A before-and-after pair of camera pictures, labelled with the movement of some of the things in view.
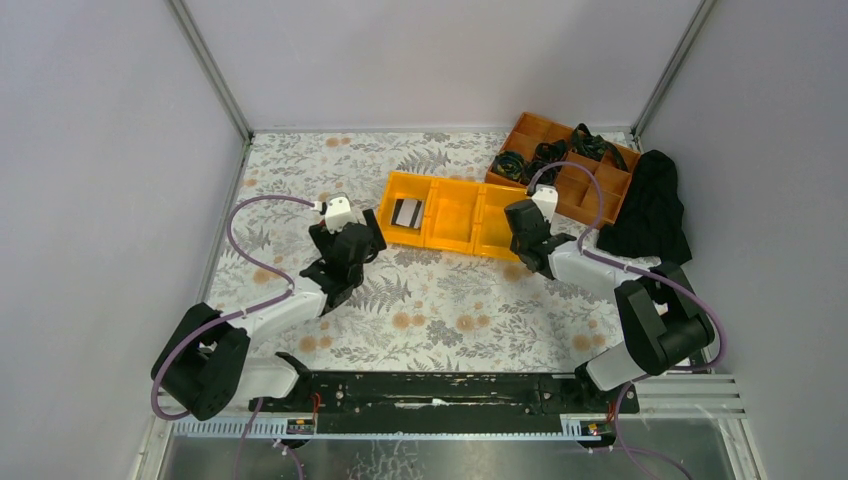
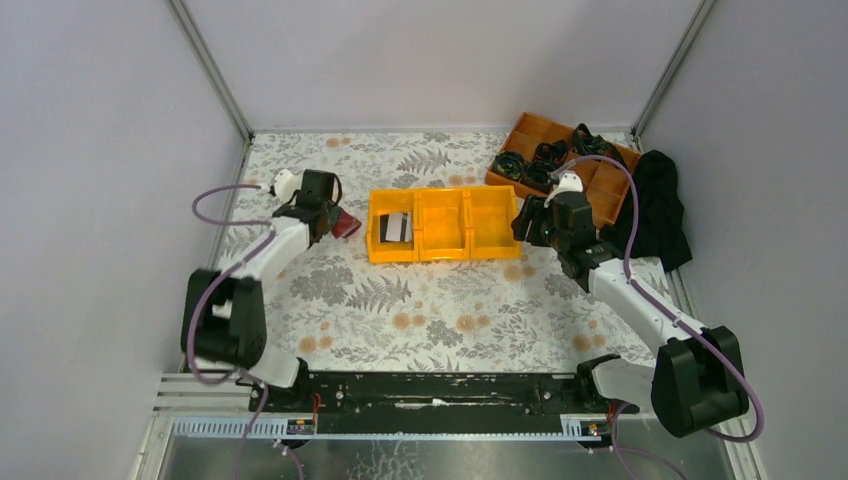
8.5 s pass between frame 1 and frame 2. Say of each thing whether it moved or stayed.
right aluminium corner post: stayed
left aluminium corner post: stayed
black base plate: stayed
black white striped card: moved
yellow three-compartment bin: moved
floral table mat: stayed
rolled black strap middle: stayed
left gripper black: moved
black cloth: stayed
